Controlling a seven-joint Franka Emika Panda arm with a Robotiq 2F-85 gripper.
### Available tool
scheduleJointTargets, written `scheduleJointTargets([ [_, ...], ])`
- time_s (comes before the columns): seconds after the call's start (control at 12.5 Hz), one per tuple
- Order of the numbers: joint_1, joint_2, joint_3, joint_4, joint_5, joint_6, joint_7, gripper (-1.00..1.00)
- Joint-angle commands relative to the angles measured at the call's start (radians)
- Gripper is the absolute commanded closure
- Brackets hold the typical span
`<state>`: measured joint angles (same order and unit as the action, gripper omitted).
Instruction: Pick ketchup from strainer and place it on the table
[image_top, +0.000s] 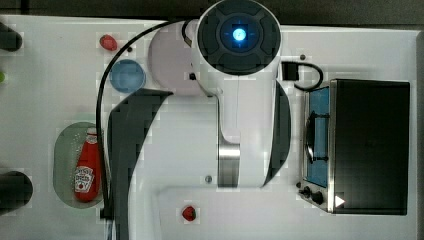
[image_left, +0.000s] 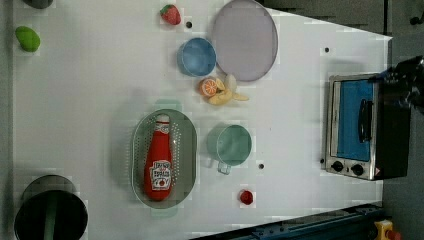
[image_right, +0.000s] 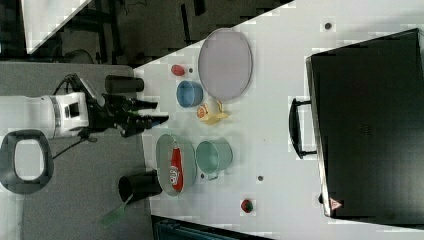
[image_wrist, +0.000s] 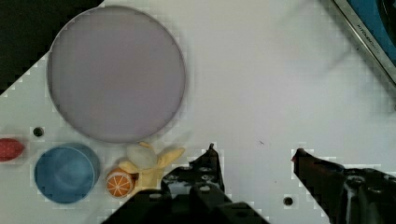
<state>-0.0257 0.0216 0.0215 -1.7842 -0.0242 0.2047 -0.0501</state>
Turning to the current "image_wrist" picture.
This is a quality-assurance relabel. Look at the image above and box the peeled banana toy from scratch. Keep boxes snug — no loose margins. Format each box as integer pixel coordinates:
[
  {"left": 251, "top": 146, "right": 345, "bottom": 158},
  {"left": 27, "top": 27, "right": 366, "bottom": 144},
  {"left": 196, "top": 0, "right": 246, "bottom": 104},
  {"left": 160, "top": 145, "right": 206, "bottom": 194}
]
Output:
[{"left": 119, "top": 142, "right": 185, "bottom": 195}]

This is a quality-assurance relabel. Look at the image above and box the silver toaster oven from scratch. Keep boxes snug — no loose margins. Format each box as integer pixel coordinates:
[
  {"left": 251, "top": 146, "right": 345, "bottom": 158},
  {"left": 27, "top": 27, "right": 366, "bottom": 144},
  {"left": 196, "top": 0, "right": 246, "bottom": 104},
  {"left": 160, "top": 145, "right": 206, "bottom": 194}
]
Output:
[{"left": 329, "top": 0, "right": 396, "bottom": 84}]

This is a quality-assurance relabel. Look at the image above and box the large lilac round plate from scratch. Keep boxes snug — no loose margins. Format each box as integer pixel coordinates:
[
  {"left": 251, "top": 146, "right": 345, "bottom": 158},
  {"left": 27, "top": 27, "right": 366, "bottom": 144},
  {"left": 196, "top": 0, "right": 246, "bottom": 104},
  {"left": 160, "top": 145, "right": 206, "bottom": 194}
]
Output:
[{"left": 47, "top": 6, "right": 187, "bottom": 143}]

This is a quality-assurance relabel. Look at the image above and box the blue bowl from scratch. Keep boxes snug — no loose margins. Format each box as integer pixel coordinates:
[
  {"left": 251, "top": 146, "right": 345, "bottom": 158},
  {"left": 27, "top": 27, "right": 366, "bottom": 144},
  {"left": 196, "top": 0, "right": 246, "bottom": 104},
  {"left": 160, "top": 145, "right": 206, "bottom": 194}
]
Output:
[{"left": 34, "top": 143, "right": 101, "bottom": 204}]

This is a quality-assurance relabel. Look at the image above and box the red strawberry toy near plate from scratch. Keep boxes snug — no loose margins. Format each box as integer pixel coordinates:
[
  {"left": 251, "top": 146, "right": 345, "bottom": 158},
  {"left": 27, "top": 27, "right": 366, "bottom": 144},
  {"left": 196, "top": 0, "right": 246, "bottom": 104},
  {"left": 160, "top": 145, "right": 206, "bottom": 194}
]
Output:
[{"left": 0, "top": 138, "right": 24, "bottom": 161}]

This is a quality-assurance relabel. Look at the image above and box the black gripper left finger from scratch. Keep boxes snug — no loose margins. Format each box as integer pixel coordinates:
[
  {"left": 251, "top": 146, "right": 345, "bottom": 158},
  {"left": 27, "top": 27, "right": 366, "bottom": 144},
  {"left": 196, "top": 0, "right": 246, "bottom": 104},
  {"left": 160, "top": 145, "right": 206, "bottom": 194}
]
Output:
[{"left": 161, "top": 143, "right": 225, "bottom": 198}]

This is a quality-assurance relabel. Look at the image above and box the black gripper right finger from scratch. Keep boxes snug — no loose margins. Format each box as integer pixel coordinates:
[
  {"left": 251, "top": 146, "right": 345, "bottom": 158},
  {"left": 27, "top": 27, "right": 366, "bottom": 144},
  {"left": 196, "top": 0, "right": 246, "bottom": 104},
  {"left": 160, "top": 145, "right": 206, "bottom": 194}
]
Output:
[{"left": 291, "top": 148, "right": 396, "bottom": 224}]

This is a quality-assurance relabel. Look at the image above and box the orange slice toy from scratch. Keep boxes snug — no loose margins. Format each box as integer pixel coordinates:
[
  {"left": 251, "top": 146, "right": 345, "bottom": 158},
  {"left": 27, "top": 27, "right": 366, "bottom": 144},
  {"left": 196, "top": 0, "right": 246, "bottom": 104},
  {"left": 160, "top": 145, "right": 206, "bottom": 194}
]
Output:
[{"left": 106, "top": 168, "right": 134, "bottom": 198}]

